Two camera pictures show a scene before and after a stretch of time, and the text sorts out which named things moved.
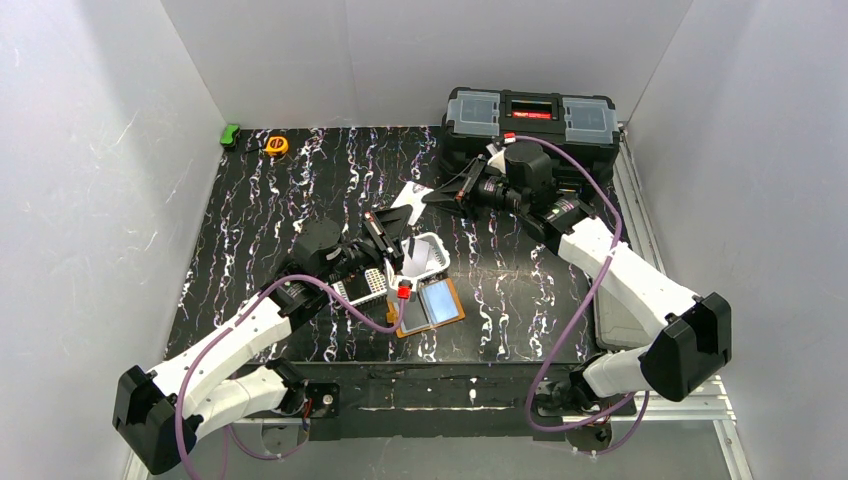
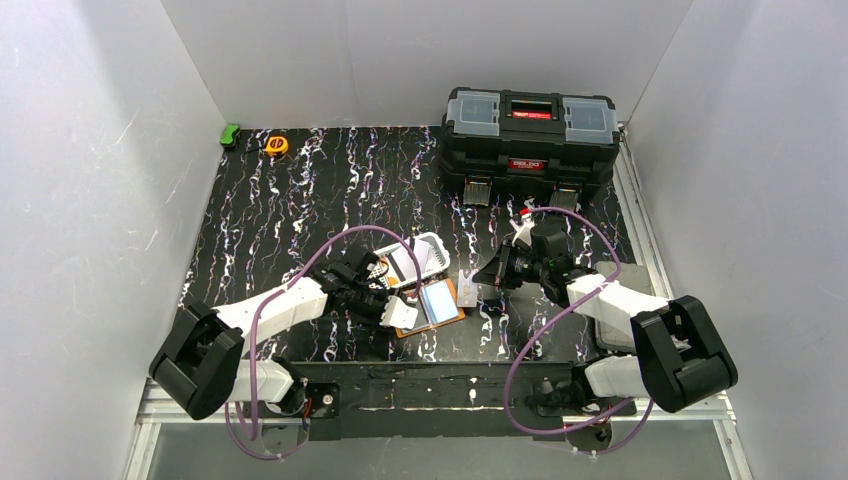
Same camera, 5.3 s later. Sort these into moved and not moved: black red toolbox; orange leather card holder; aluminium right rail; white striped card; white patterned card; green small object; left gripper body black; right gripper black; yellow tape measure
Moved: white patterned card; right gripper black; left gripper body black
Not moved: orange leather card holder; yellow tape measure; black red toolbox; green small object; aluminium right rail; white striped card
